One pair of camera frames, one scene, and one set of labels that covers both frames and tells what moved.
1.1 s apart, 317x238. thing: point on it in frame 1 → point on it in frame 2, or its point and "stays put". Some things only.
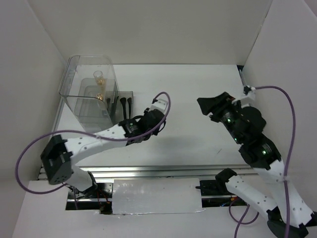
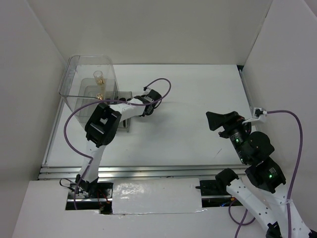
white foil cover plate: [157, 196] stays put
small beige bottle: [99, 95] stays put
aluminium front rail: [103, 173] stays put
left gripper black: [155, 132] → [142, 115]
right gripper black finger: [209, 105] → [216, 121]
